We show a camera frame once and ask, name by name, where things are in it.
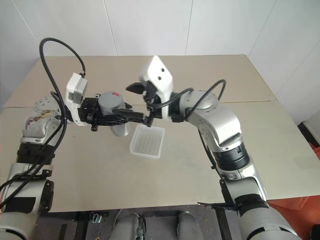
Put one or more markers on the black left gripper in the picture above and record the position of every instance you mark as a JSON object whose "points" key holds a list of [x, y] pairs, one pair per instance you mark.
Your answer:
{"points": [[88, 112]]}

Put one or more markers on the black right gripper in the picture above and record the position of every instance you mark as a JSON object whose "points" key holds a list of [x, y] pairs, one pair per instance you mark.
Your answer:
{"points": [[150, 96]]}

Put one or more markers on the gray jar lid red mark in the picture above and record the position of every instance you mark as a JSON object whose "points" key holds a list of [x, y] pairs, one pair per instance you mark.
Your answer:
{"points": [[110, 101]]}

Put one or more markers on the silver gray jar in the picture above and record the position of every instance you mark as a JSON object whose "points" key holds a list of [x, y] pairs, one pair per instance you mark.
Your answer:
{"points": [[120, 130]]}

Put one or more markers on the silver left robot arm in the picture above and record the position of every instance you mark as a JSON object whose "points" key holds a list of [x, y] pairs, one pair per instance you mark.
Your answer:
{"points": [[35, 127]]}

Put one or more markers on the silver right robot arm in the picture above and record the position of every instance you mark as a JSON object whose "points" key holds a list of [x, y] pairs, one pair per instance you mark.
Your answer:
{"points": [[220, 122]]}

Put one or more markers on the clear plastic box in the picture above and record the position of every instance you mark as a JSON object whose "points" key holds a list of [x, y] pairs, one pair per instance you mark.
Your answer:
{"points": [[147, 142]]}

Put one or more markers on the gray rounded shape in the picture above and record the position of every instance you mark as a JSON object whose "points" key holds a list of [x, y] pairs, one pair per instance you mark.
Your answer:
{"points": [[127, 230], [187, 225]]}

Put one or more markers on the red object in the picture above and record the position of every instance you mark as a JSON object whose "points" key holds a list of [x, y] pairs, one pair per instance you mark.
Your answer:
{"points": [[315, 152]]}

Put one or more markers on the orange plastic sheet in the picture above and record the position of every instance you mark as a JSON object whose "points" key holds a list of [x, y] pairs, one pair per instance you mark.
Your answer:
{"points": [[295, 210]]}

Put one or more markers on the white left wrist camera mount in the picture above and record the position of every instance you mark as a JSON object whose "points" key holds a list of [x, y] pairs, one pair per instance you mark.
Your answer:
{"points": [[72, 105]]}

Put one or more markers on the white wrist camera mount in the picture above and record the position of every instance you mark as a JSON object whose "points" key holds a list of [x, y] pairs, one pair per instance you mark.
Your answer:
{"points": [[72, 105], [160, 75]]}

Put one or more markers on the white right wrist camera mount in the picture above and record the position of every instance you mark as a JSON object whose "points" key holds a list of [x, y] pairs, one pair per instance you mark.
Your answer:
{"points": [[160, 75]]}

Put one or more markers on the small metal bracket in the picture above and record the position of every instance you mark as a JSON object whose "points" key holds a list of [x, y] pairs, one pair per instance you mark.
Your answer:
{"points": [[97, 217]]}

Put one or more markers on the black table frame bar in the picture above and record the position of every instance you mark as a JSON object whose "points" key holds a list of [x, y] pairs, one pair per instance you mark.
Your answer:
{"points": [[222, 225], [81, 227]]}

